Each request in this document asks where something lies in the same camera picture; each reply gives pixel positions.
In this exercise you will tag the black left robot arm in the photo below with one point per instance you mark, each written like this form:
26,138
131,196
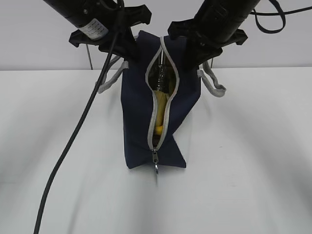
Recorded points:
71,10

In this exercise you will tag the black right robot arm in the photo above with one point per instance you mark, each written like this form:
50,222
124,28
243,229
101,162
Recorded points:
213,27

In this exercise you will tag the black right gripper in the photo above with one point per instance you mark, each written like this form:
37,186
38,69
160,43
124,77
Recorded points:
199,47

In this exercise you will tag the yellow banana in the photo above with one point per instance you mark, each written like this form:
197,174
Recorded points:
162,99

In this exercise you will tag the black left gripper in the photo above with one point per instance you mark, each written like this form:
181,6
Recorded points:
112,26

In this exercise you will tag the navy blue lunch bag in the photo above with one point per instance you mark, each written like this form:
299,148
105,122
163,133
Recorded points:
139,105

